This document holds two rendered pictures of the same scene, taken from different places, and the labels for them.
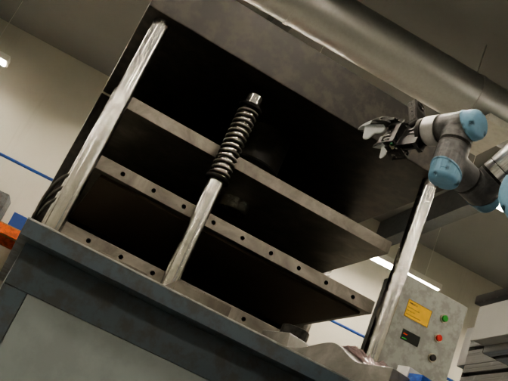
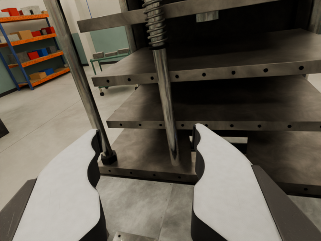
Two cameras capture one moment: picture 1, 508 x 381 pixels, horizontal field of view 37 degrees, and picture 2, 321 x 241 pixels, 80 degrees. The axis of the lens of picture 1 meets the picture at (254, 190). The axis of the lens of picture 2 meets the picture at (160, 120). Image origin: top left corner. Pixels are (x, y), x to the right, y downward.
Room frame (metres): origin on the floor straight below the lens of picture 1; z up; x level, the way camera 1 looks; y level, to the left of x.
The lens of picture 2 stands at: (1.73, -0.30, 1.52)
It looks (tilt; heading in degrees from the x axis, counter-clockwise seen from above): 29 degrees down; 35
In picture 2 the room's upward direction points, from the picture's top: 10 degrees counter-clockwise
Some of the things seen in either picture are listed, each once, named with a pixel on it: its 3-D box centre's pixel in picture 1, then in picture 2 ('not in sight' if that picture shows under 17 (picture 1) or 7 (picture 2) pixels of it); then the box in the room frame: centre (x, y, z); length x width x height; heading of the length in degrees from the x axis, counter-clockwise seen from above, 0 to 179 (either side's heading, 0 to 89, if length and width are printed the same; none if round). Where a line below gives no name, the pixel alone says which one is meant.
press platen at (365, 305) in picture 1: (209, 254); (208, 54); (2.85, 0.06, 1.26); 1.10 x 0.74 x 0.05; 104
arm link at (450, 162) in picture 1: (452, 166); not in sight; (1.57, -0.40, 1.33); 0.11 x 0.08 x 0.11; 123
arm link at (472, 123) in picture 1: (460, 128); not in sight; (1.56, -0.39, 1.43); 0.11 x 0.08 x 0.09; 34
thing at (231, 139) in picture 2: not in sight; (218, 124); (2.73, -0.02, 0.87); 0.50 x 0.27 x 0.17; 14
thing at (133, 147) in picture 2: not in sight; (210, 133); (2.80, 0.05, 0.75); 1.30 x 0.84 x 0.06; 104
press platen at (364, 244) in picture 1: (232, 199); (207, 4); (2.86, 0.06, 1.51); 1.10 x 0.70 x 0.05; 104
